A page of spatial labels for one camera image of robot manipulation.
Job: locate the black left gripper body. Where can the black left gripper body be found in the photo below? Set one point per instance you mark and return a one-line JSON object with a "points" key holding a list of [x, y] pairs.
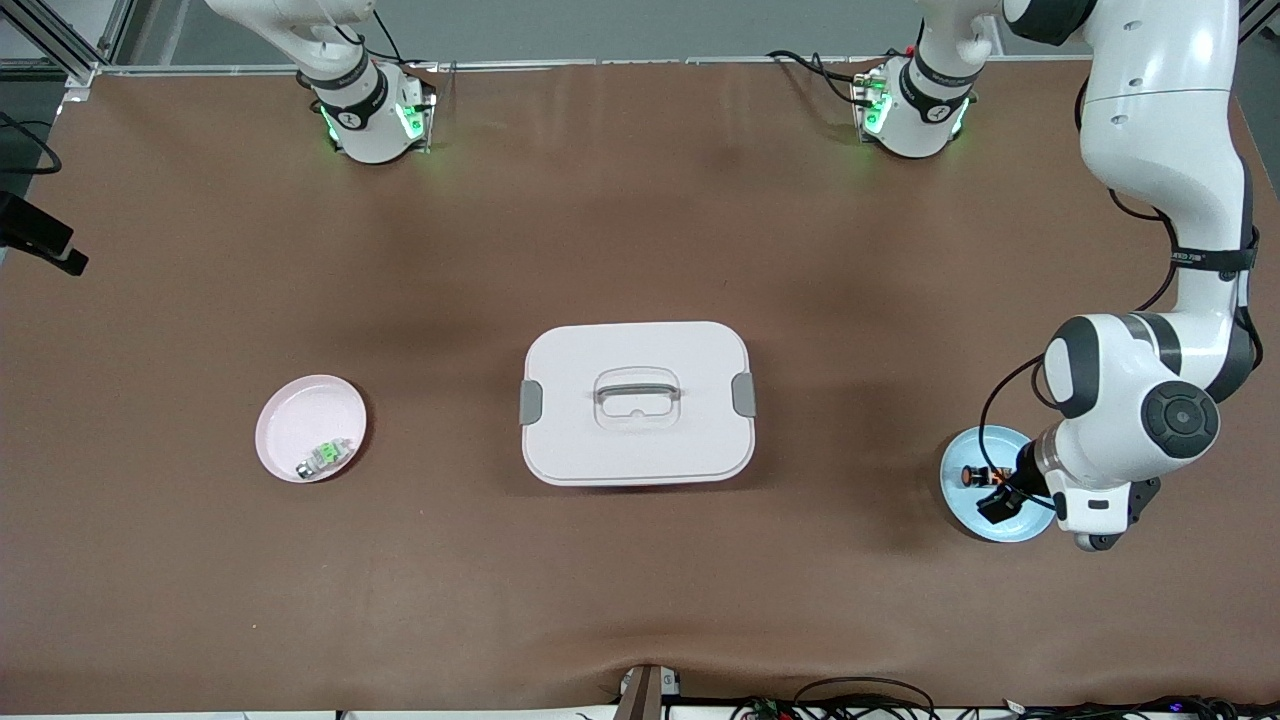
{"points": [[1024, 470]]}

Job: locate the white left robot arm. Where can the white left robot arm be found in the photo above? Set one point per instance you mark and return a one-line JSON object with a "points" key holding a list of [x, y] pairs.
{"points": [[1160, 120]]}

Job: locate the white lidded box grey latches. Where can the white lidded box grey latches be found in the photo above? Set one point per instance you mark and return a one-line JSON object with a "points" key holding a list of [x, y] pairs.
{"points": [[640, 450]]}

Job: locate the light blue round plate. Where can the light blue round plate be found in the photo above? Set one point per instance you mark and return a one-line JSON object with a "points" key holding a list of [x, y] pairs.
{"points": [[965, 515]]}

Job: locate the brown table mat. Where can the brown table mat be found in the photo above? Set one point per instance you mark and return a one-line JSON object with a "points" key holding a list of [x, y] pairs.
{"points": [[800, 600]]}

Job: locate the pink round plate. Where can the pink round plate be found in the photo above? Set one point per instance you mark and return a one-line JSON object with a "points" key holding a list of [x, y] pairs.
{"points": [[300, 420]]}

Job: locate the aluminium frame profile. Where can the aluminium frame profile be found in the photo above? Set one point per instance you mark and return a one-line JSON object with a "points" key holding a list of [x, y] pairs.
{"points": [[60, 45]]}

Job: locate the brown camera mount post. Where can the brown camera mount post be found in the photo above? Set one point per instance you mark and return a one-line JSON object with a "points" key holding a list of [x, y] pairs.
{"points": [[642, 695]]}

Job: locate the metal table edge rail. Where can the metal table edge rail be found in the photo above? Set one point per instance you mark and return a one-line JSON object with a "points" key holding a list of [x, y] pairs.
{"points": [[650, 63]]}

